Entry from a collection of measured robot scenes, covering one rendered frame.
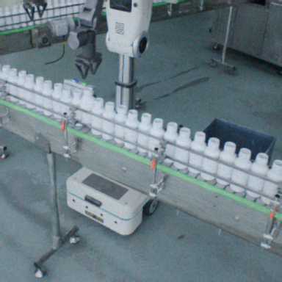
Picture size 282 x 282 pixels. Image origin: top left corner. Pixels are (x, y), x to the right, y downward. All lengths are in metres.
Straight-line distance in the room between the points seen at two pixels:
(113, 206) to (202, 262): 0.63
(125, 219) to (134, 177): 0.87
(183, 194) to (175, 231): 1.15
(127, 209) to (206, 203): 0.99
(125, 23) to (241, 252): 1.57
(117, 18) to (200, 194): 1.10
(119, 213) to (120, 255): 0.26
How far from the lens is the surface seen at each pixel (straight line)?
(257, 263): 2.74
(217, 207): 1.61
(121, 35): 2.27
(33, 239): 2.73
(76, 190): 2.69
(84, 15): 1.63
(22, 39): 3.26
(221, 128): 2.13
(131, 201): 2.57
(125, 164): 1.73
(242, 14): 5.45
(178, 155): 1.59
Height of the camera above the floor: 1.97
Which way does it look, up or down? 29 degrees down
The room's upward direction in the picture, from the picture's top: 1 degrees clockwise
